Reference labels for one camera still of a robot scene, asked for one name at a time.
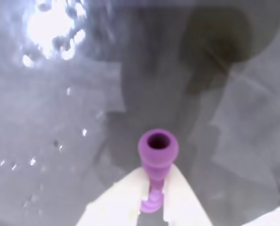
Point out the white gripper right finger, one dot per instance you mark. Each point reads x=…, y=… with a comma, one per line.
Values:
x=182, y=204

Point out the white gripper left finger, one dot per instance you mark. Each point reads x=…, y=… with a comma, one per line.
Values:
x=121, y=202

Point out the purple ribbed pen grip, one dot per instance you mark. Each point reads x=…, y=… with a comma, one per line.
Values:
x=157, y=155

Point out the black glossy mat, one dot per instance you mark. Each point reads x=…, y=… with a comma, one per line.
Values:
x=60, y=106

